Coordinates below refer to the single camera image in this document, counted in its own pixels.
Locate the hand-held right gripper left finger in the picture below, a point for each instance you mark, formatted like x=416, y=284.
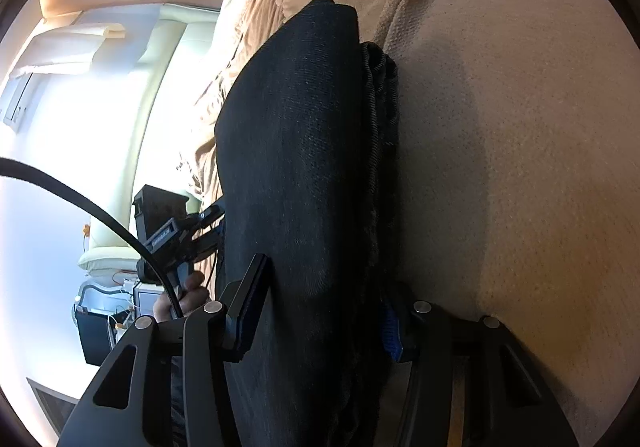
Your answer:
x=252, y=297

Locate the brown fleece blanket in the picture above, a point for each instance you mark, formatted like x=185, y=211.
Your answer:
x=525, y=127

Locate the cream sofa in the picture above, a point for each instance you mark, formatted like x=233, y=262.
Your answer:
x=165, y=102

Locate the floor vent grille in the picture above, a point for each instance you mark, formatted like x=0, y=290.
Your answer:
x=52, y=402

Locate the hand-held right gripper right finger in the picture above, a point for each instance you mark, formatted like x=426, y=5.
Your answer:
x=392, y=332

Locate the black denim pants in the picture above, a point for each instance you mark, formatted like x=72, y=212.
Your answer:
x=300, y=152

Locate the black box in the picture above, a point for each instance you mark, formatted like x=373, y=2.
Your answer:
x=95, y=337

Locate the white appliance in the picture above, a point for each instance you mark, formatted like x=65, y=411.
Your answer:
x=145, y=299

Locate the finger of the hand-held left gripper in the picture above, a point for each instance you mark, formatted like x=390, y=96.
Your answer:
x=212, y=213
x=210, y=241

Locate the person's left hand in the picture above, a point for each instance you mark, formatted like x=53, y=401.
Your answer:
x=192, y=294

